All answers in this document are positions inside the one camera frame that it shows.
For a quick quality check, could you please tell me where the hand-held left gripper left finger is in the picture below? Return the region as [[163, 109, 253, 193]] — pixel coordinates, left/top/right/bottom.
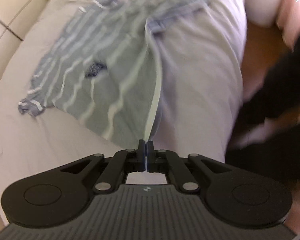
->
[[57, 139, 147, 194]]

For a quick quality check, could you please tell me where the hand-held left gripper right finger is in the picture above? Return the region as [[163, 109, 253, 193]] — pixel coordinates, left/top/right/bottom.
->
[[146, 139, 232, 194]]

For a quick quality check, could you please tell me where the grey white striped shirt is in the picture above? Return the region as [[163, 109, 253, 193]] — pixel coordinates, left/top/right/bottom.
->
[[17, 0, 211, 142]]

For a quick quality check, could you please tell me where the grey bed sheet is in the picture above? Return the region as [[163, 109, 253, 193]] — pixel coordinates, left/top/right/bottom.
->
[[0, 0, 249, 228]]

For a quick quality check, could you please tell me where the dark cloth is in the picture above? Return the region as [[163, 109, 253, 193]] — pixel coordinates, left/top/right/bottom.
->
[[225, 25, 300, 183]]

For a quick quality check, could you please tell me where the white pillow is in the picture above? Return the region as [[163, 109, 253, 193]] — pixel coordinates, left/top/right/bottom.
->
[[244, 0, 288, 28]]

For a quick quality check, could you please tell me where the pale pink cloth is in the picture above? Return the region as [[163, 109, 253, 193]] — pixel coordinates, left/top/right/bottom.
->
[[275, 0, 300, 53]]

